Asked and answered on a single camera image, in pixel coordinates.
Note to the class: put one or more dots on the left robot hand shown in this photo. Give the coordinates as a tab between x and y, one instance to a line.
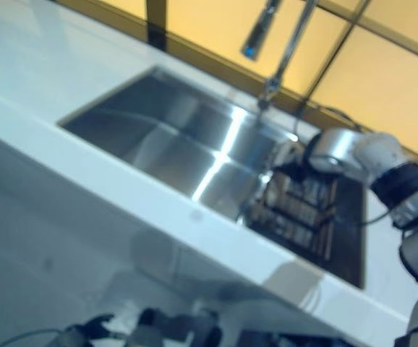
98	325

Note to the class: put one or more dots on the robot right leg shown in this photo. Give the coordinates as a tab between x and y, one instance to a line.
212	332

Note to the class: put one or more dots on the stainless steel kitchen sink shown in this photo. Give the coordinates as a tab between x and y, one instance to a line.
140	137

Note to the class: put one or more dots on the chrome pull-down kitchen faucet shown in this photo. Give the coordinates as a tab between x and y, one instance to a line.
292	47

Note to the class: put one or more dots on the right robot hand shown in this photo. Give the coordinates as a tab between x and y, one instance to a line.
286	153

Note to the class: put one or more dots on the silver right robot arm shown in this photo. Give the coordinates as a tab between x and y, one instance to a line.
375	152

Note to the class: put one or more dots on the robot leg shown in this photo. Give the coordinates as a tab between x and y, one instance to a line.
147	329
212	332

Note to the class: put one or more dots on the robot left leg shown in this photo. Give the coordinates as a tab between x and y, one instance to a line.
147	329

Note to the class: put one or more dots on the white glossy cabinet door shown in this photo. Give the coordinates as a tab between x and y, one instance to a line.
32	253
209	274

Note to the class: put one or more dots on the black sink dish rack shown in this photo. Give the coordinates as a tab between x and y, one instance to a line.
303	213

